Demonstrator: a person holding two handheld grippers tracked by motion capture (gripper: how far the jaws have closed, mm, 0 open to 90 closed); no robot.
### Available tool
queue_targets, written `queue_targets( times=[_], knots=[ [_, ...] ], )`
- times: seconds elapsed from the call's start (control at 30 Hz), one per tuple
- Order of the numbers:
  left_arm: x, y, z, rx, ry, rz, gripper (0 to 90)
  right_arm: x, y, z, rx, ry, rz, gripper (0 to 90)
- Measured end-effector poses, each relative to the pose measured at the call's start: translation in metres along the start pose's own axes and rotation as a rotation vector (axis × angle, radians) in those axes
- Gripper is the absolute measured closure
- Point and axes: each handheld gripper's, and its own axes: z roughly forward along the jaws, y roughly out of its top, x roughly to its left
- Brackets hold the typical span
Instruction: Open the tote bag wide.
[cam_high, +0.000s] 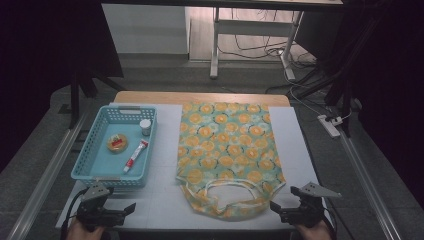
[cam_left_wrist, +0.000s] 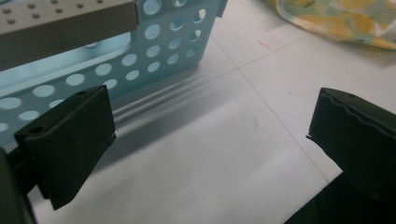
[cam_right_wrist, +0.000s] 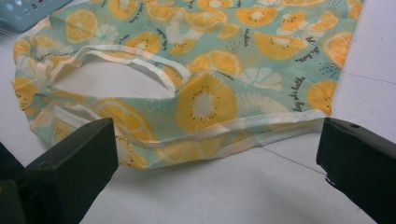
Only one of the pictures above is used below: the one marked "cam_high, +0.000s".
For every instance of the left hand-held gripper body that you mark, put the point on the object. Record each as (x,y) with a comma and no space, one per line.
(96,213)

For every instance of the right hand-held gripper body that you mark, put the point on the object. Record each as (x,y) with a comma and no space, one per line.
(306,213)

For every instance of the light blue plastic basket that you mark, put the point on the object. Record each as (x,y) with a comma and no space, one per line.
(110,163)

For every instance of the white and red tube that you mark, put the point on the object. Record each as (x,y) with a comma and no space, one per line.
(136,155)

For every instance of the round snack with red label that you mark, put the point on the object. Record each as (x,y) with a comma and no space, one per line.
(117,143)

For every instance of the yellow floral cloth bag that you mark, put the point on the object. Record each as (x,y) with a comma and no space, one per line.
(226,146)

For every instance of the small white-capped jar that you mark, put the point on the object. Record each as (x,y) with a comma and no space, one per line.
(145,127)

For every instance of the person's right hand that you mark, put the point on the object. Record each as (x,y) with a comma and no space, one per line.
(316,232)

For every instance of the person's left hand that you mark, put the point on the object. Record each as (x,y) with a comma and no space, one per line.
(83,233)

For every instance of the white table mat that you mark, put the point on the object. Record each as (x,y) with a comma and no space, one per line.
(160,206)

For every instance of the white power strip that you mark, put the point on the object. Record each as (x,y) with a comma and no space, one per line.
(328,126)

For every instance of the black tripod stand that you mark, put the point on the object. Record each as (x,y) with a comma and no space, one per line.
(75,100)

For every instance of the black metal stand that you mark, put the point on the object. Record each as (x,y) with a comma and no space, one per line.
(346,76)

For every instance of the white-legged desk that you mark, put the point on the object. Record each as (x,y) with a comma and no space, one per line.
(216,40)

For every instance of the white panel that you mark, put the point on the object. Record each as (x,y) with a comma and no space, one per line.
(143,30)

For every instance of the aluminium floor rail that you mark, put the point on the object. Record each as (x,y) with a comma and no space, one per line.
(50,176)
(370,186)

